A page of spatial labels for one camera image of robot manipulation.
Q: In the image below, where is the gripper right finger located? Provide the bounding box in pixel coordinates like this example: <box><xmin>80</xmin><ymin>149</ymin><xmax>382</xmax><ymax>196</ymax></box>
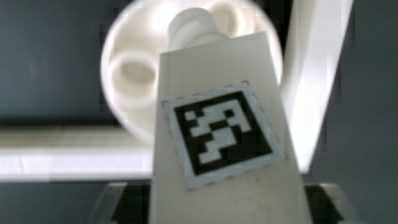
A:
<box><xmin>304</xmin><ymin>183</ymin><xmax>363</xmax><ymax>224</ymax></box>

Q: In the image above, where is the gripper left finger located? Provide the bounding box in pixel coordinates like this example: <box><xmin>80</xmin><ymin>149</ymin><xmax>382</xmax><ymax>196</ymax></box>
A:
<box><xmin>85</xmin><ymin>182</ymin><xmax>151</xmax><ymax>224</ymax></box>

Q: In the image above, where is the white stool leg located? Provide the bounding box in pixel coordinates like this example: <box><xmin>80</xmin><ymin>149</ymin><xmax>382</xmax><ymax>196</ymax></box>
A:
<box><xmin>149</xmin><ymin>32</ymin><xmax>313</xmax><ymax>224</ymax></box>

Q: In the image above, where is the white front fence wall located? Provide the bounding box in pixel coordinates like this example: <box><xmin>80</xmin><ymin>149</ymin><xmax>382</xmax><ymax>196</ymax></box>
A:
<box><xmin>0</xmin><ymin>126</ymin><xmax>153</xmax><ymax>182</ymax></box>

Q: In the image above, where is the white fence wall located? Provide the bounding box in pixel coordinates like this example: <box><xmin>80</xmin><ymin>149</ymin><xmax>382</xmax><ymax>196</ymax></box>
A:
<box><xmin>0</xmin><ymin>126</ymin><xmax>153</xmax><ymax>182</ymax></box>
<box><xmin>281</xmin><ymin>0</ymin><xmax>354</xmax><ymax>174</ymax></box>

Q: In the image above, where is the white right fence wall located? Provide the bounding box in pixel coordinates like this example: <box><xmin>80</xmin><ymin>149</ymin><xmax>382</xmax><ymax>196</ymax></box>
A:
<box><xmin>281</xmin><ymin>0</ymin><xmax>354</xmax><ymax>174</ymax></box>

